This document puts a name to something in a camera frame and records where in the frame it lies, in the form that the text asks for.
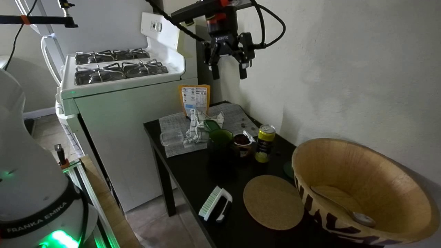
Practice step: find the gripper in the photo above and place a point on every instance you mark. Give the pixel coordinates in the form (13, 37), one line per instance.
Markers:
(224, 43)

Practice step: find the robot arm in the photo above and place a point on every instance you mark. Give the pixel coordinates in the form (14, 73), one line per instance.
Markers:
(31, 179)

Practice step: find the black mug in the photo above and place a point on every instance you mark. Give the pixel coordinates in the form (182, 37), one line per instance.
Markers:
(221, 144)

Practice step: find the wooden bowl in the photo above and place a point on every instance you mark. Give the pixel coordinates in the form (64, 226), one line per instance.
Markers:
(379, 175)

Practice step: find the silver spoon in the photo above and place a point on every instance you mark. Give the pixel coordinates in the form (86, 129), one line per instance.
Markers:
(361, 218)

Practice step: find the orange food packet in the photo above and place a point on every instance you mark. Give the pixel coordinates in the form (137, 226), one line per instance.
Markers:
(194, 98)

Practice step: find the grey placemat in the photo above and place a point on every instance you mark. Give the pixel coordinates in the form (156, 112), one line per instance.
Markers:
(237, 119)

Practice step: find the green plastic scoop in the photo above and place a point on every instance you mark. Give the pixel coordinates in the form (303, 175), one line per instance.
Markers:
(211, 125)

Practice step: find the white checked cloth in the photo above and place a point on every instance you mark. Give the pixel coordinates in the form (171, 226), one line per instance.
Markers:
(195, 127)

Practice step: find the stove knob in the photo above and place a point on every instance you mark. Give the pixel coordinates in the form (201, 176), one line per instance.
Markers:
(157, 26)

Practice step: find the small cup with foil lid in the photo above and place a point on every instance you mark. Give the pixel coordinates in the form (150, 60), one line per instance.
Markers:
(243, 143)

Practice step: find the stove burner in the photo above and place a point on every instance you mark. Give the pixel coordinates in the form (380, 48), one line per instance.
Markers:
(98, 74)
(93, 58)
(132, 54)
(144, 68)

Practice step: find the yellow drink can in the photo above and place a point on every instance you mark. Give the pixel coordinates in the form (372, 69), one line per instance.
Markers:
(265, 144)

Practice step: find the clear plastic container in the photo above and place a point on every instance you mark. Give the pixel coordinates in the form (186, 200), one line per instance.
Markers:
(171, 138)

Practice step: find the green round lid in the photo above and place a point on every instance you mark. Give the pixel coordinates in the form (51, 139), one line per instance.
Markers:
(288, 169)

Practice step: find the white gas stove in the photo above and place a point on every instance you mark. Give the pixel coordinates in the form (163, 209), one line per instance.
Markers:
(127, 137)

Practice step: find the white scrubbing brush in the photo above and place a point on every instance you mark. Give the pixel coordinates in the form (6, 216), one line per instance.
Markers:
(215, 203)

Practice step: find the round cork mat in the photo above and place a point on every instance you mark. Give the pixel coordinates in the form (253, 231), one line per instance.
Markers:
(273, 202)

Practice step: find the checked hanging dish towel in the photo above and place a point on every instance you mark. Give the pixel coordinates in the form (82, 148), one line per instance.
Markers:
(70, 137)

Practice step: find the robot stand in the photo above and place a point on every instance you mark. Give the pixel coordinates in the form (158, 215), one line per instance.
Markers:
(110, 210)

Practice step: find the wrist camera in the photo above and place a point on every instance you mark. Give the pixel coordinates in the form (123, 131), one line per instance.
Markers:
(193, 12)

